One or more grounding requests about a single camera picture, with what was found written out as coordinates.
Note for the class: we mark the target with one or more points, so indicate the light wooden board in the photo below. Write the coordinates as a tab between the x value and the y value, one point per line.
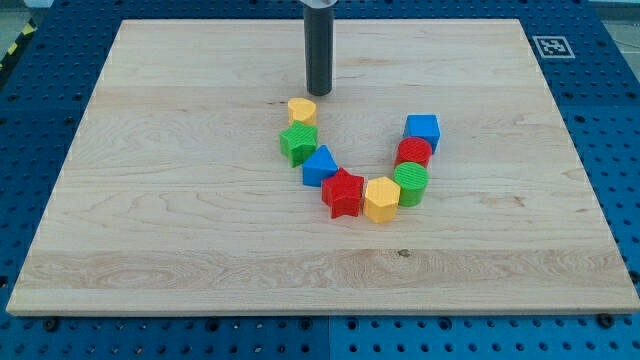
174	198

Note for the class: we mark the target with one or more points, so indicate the blue triangle block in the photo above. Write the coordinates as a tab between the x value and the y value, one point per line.
319	166

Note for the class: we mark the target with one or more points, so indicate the red star block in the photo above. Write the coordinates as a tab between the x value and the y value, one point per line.
342	193

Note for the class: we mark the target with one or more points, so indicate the green star block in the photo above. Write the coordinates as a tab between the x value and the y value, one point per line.
298	142

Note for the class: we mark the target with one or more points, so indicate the yellow hexagon block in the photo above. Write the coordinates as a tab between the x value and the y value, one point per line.
381	199

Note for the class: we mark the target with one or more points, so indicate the yellow heart block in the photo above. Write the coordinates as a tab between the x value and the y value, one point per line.
302	110

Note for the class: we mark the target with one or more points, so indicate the green cylinder block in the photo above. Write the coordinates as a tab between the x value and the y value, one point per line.
412	179

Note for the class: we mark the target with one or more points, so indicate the red cylinder block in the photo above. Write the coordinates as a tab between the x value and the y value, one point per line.
415	150

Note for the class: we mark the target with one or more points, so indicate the blue cube block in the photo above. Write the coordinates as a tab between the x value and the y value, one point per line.
424	126

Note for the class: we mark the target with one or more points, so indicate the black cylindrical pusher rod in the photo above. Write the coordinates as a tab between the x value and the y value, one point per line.
318	32

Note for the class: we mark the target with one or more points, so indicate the white fiducial marker tag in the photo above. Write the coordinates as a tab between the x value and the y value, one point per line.
553	47

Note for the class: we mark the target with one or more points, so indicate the yellow black hazard tape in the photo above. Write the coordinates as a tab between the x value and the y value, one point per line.
19	45

